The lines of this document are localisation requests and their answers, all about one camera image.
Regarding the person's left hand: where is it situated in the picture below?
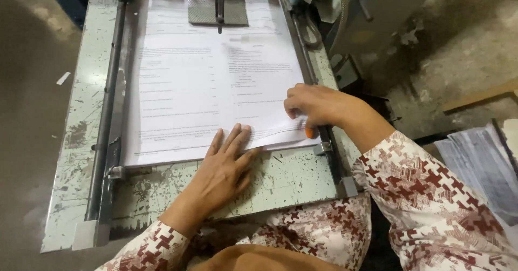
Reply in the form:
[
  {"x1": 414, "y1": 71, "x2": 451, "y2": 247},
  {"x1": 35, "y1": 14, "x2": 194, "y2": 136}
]
[{"x1": 187, "y1": 124, "x2": 265, "y2": 213}]

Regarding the person's right hand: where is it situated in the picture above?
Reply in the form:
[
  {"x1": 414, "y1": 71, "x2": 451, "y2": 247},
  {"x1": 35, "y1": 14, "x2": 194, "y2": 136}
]
[{"x1": 283, "y1": 84, "x2": 351, "y2": 139}]

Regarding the stack of printed paper sheets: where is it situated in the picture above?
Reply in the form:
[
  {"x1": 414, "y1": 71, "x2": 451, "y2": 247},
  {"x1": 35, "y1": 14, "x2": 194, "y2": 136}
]
[{"x1": 121, "y1": 0, "x2": 322, "y2": 168}]

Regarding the worn green metal machine table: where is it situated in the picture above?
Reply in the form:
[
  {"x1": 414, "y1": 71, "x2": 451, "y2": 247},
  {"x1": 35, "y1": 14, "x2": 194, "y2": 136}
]
[{"x1": 40, "y1": 0, "x2": 361, "y2": 253}]

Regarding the brown scarf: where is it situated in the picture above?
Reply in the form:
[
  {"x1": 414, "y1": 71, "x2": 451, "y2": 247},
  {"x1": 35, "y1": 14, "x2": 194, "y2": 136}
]
[{"x1": 188, "y1": 245, "x2": 349, "y2": 271}]

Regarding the grey metal machine cabinet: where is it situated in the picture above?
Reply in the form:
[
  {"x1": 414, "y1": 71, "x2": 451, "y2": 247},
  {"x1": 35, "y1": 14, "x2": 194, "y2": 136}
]
[{"x1": 324, "y1": 0, "x2": 446, "y2": 89}]

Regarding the textured grey metal presser plate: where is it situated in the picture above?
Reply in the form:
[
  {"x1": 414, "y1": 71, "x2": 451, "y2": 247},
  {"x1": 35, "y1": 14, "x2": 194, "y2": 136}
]
[{"x1": 187, "y1": 0, "x2": 249, "y2": 26}]

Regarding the long steel side guide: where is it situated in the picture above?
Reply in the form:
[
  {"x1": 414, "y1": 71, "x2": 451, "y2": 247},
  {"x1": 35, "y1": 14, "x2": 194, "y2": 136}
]
[{"x1": 96, "y1": 2, "x2": 139, "y2": 239}]

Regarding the round steel guide bar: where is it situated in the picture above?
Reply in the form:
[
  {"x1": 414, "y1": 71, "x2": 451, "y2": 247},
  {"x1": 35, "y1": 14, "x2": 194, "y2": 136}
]
[{"x1": 84, "y1": 0, "x2": 127, "y2": 223}]

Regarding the red white patterned garment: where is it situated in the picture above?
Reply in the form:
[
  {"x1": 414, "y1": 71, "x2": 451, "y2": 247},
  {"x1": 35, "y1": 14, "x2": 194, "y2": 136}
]
[{"x1": 95, "y1": 130, "x2": 518, "y2": 271}]

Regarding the black metal rod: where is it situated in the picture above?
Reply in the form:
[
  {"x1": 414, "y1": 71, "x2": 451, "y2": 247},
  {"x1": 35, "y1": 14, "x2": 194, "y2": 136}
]
[{"x1": 214, "y1": 0, "x2": 226, "y2": 34}]

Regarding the wooden plank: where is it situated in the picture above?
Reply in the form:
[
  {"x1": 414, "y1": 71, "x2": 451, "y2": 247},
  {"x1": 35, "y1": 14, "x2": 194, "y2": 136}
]
[{"x1": 442, "y1": 79, "x2": 518, "y2": 114}]

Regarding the loose pile of printed papers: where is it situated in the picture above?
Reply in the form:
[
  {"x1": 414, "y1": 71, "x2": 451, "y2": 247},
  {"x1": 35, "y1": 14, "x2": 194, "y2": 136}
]
[{"x1": 434, "y1": 119, "x2": 518, "y2": 227}]

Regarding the small steel stop bracket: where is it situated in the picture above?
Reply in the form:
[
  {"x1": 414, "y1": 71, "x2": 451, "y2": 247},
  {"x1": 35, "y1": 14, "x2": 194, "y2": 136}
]
[
  {"x1": 107, "y1": 166, "x2": 126, "y2": 181},
  {"x1": 313, "y1": 141, "x2": 333, "y2": 156}
]

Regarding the dark steel side guide rail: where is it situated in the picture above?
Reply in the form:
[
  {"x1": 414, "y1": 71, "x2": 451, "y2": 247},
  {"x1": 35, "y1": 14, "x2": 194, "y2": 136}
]
[{"x1": 278, "y1": 0, "x2": 359, "y2": 199}]

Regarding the grey cable loop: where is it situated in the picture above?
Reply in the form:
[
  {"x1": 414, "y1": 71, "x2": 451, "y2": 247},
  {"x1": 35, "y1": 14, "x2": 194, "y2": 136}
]
[{"x1": 299, "y1": 14, "x2": 323, "y2": 48}]

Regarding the flexible metal hose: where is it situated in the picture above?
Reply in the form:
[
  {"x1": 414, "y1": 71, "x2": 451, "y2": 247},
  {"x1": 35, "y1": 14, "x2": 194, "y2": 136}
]
[{"x1": 320, "y1": 0, "x2": 349, "y2": 57}]

